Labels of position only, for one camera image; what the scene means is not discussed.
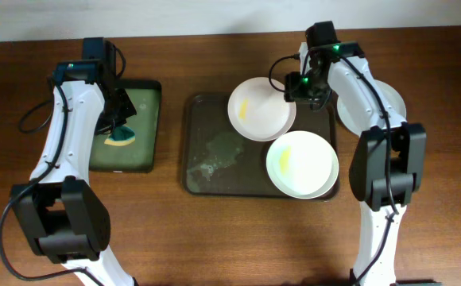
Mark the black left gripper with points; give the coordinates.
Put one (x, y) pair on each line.
(129, 112)

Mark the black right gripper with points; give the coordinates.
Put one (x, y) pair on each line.
(294, 93)

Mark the yellow and green sponge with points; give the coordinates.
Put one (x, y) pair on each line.
(121, 136)

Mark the grey-white plate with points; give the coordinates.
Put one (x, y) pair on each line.
(391, 95)

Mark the pinkish white plate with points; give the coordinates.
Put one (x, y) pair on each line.
(258, 111)

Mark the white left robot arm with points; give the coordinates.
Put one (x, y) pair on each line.
(60, 216)

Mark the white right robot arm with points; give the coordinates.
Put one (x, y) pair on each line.
(388, 162)

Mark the black tray with soapy water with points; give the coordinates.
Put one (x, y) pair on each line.
(145, 95)

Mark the dark brown serving tray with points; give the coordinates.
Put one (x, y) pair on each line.
(218, 160)

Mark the white plate with yellow stain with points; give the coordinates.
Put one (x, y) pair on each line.
(302, 165)

